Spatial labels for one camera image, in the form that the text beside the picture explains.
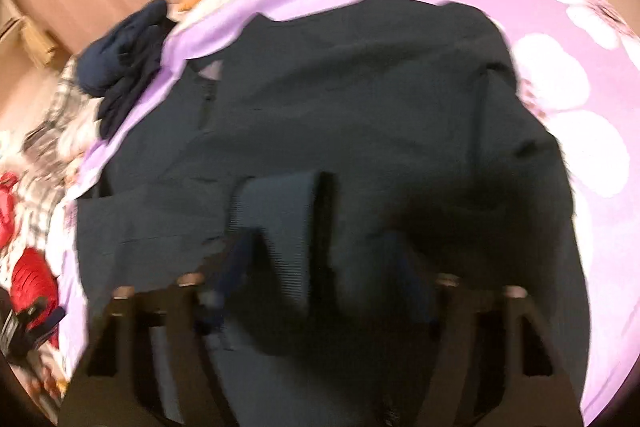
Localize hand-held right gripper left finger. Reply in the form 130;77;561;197
59;232;261;427

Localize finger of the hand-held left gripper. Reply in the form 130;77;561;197
27;297;67;339

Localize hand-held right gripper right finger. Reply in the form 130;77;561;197
384;232;586;427

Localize folded navy clothes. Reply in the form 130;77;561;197
77;0;176;140

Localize grey plaid pillow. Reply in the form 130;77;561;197
20;57;106;218

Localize red knit cloth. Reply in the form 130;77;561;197
9;247;60;349

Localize dark teal pants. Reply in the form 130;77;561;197
75;0;591;427

